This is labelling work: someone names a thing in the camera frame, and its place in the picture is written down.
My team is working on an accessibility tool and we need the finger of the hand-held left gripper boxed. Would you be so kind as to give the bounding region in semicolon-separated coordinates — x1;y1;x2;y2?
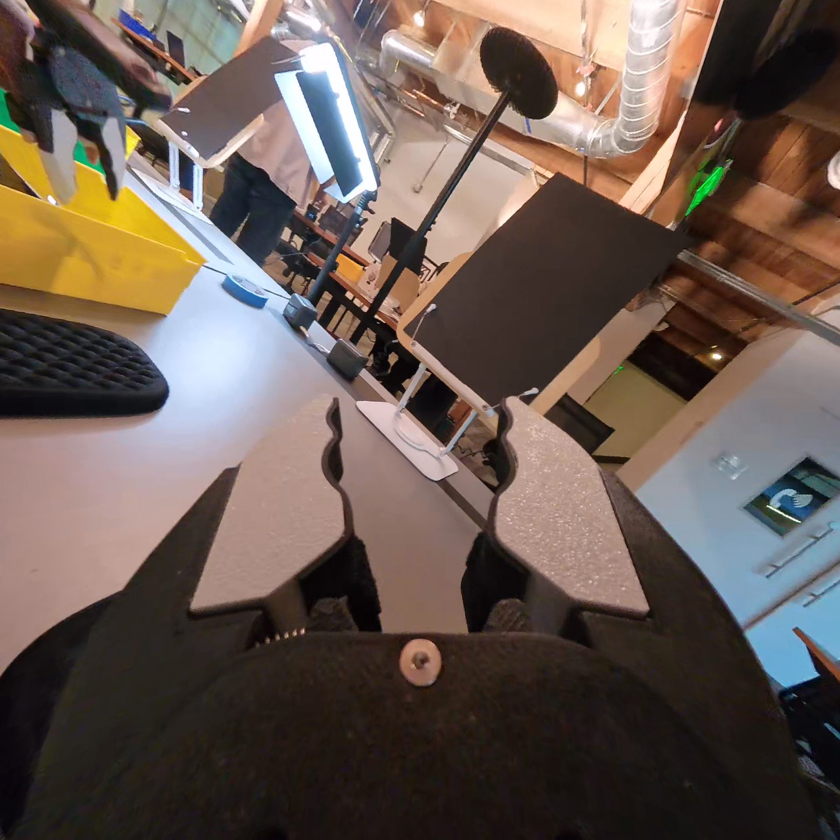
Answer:
41;108;80;206
98;118;129;201

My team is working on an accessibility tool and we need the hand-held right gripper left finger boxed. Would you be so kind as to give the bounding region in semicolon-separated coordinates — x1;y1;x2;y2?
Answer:
189;395;383;632

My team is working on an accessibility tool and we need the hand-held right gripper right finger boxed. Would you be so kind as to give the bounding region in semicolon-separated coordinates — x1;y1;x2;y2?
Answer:
462;397;651;632

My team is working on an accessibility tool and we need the yellow plastic bin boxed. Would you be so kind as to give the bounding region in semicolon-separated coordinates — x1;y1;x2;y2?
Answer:
0;123;206;317

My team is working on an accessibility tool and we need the black board on white stand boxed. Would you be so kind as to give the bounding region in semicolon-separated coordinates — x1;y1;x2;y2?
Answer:
134;36;296;227
356;172;693;482

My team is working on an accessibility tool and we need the blue tape roll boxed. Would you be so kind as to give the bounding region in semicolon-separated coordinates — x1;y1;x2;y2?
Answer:
222;272;270;309

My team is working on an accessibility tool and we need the black mesh cushion pad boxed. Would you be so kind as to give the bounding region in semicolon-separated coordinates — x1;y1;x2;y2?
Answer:
0;308;170;418

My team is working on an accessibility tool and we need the led light panel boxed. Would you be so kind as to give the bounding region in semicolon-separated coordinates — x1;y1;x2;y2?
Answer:
274;41;382;204

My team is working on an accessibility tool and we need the door window with phone icon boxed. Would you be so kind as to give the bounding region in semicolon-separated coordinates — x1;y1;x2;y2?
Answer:
745;457;840;536

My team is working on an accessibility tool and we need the black light stand pole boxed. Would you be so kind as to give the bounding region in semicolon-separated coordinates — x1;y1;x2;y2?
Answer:
307;190;378;306

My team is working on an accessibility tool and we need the wooden office desk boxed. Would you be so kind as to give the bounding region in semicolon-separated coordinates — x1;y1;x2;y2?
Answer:
791;626;840;683

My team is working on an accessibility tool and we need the green exit sign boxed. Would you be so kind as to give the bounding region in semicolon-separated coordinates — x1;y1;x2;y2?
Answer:
682;159;735;217

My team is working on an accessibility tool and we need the black round speaker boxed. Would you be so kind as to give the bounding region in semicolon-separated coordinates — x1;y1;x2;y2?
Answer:
694;0;840;120

